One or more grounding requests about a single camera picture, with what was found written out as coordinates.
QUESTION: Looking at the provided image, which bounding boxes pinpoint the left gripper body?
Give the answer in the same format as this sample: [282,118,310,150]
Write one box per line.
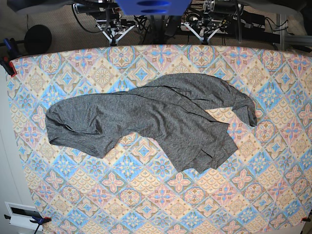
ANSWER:
[184,20,226,45]

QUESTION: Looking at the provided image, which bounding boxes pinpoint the clamp bottom right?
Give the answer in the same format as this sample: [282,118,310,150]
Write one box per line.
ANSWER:
[301,217,311,222]

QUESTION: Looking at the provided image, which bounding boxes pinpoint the red black clamp left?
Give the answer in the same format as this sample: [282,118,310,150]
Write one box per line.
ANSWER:
[0,38,20,77]

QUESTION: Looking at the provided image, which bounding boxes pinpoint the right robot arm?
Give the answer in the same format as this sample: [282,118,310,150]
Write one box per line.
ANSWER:
[71,0,136,46]

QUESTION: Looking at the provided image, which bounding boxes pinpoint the black round stool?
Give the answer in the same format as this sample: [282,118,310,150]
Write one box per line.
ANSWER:
[24,24,52,55]

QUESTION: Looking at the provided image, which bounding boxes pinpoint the grey t-shirt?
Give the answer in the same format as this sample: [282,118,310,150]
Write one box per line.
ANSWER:
[45,74,257,173]

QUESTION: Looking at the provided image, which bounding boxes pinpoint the white power strip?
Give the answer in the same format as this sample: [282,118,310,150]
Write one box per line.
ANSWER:
[181,12,265,33]

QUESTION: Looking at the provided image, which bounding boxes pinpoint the white wall outlet box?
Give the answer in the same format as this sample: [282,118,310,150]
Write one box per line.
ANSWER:
[5,202,41,231]

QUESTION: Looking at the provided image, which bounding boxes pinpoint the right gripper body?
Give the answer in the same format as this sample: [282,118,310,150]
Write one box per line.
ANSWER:
[97,19,135,46]

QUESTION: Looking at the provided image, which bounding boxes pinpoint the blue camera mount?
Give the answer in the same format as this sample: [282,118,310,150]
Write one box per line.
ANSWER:
[116,0,191,16]

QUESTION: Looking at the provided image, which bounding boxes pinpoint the blue clamp bottom left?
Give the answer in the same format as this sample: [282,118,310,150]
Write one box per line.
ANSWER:
[4,214,52,226]

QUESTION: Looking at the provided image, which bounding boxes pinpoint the patterned tablecloth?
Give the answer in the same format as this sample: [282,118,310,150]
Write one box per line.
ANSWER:
[6,45,312,234]

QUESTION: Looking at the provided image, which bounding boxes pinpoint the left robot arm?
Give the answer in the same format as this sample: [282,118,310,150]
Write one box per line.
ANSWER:
[182,0,244,44]

